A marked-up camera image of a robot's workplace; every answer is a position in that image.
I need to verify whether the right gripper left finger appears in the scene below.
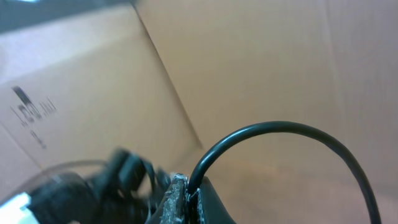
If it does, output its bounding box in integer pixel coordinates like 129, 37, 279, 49
145, 174, 188, 224

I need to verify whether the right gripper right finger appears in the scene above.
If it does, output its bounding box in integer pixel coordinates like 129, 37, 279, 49
197, 177, 236, 224

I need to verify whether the black cable bundle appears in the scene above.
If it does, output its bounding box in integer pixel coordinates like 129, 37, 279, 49
187, 120, 382, 224

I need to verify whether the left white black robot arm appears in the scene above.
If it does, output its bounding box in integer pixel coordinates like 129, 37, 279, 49
1, 149, 170, 223

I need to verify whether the cardboard box wall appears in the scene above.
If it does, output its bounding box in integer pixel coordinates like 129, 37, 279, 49
1, 1, 397, 223

